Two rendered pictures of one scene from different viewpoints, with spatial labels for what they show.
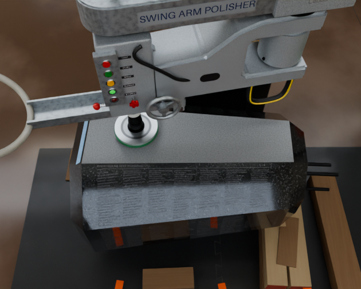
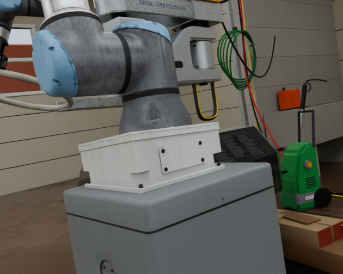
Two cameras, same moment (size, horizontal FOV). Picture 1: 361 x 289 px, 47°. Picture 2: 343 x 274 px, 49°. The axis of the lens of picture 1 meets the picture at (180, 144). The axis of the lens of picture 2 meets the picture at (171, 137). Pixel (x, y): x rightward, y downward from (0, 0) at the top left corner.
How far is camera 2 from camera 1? 2.19 m
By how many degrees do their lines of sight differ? 61
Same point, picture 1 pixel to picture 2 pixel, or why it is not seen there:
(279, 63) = (207, 64)
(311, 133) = not seen: hidden behind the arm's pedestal
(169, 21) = (152, 7)
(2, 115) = not seen: outside the picture
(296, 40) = (208, 44)
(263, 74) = (203, 71)
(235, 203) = (243, 156)
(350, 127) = not seen: hidden behind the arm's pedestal
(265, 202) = (259, 150)
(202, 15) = (165, 8)
